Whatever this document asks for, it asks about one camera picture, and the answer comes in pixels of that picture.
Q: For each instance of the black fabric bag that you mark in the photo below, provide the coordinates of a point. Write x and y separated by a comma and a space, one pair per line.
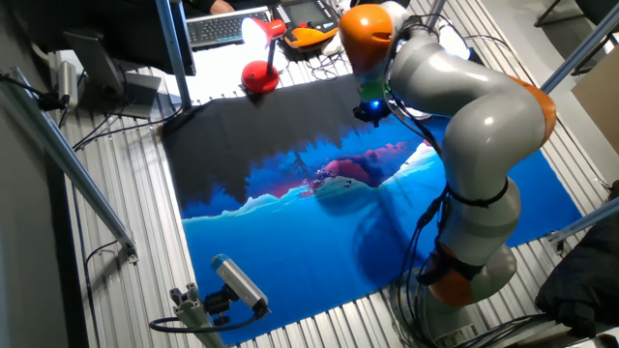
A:
585, 285

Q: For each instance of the white plastic container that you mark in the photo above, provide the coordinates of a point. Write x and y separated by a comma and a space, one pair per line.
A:
454, 41

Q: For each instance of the black computer keyboard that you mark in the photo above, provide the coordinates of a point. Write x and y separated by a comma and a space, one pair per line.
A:
217, 29

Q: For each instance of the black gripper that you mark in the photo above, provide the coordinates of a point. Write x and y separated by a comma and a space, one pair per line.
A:
372, 108

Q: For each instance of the red desk lamp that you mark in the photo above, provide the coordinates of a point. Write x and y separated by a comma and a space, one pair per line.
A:
258, 77

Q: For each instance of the person's bare hand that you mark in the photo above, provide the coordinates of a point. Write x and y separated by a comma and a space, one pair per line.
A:
222, 7

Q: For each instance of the long diagonal aluminium beam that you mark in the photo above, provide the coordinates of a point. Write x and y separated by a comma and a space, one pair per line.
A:
72, 169

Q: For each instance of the grey upright aluminium post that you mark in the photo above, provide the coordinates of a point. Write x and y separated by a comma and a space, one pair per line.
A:
436, 6

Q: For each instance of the grey monitor stand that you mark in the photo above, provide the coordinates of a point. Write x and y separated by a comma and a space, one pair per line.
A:
99, 65

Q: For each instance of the brown cardboard panel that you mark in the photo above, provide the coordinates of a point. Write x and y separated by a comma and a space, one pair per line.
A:
602, 106

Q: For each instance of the aluminium frame beam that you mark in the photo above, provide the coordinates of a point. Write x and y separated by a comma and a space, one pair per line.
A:
580, 223
580, 50

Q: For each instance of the black sleeved forearm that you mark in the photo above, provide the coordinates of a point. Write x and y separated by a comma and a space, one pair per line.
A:
200, 5

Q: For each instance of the blue upright frame post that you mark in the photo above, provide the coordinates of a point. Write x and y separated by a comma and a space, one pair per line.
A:
173, 48

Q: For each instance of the black camera ball mount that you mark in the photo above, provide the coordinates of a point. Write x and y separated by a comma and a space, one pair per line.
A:
217, 303

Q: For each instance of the grey orange teach pendant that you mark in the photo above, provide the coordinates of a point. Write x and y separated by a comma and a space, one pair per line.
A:
309, 36

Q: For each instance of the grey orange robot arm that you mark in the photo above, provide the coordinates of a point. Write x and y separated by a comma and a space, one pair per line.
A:
483, 121

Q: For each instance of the grey black round reel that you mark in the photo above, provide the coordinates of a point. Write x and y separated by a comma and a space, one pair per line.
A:
367, 2

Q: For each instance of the blue landscape print mat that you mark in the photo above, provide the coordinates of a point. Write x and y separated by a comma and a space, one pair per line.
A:
290, 251

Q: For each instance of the black computer monitor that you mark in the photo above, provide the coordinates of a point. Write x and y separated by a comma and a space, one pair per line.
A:
121, 29

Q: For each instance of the silver camera with blue end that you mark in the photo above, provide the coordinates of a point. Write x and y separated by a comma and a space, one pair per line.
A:
237, 280

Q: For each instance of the short aluminium profile stub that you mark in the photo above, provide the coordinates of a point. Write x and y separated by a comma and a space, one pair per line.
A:
191, 311

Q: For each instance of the silver camera on beam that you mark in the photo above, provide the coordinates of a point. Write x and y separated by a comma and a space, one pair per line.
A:
67, 83

